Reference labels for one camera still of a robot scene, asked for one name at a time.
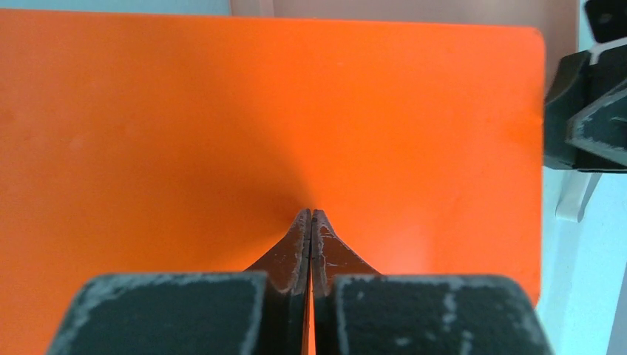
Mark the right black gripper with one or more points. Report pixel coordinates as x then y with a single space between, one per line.
585 113

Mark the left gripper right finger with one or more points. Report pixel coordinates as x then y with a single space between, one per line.
357 310

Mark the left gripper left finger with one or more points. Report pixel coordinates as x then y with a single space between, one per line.
262 310

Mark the pink cookie tray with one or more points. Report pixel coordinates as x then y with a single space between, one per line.
557 20

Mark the orange box lid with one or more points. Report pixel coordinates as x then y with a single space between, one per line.
134 142

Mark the metal tongs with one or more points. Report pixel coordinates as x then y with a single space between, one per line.
577 190

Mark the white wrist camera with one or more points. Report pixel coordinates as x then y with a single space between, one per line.
607 19

